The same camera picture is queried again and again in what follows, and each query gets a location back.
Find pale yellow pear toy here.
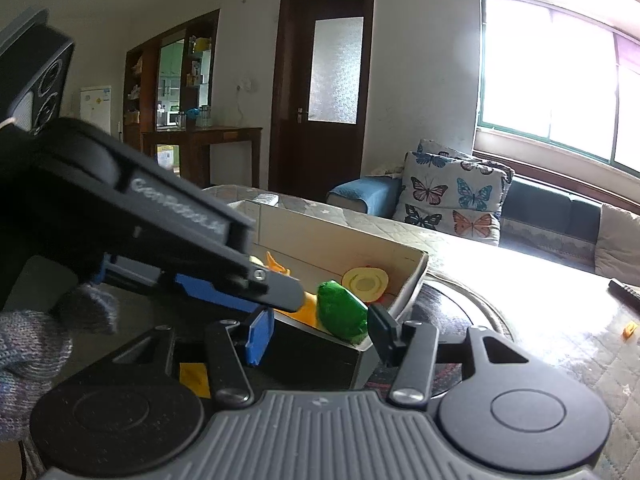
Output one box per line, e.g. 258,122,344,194
341,265,390,304

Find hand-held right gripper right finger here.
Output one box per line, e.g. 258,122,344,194
366,304,532,407

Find beige cushion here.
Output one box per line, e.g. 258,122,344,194
594,202,640,277

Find person's left hand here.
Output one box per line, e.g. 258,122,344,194
0,282,120,442

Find dark wooden side table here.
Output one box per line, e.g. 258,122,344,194
141,126,264,189

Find green toy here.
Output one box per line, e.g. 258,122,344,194
317,279,370,346

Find dark wooden door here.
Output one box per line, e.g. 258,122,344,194
269,0,376,202

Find large window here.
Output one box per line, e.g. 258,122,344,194
476,0,640,182

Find dark wooden cabinet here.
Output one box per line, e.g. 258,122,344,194
122,9,221,182

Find grey box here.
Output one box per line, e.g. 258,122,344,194
227,199,430,392

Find orange-yellow toy animal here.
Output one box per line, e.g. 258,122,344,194
264,251,321,329

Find black remote control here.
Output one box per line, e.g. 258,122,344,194
607,278,640,312

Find black round turntable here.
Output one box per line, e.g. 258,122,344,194
372,279,516,397

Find dark sofa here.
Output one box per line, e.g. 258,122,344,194
499,174,640,273

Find blue cushion cover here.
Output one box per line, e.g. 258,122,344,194
327,177,404,216

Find butterfly print pillow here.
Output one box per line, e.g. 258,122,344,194
392,138,516,247

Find white fridge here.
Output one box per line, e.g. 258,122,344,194
78,84,114,137

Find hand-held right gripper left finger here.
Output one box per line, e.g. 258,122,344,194
112,306,277,407

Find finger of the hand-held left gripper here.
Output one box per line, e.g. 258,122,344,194
94,254,174,292
172,249,307,314

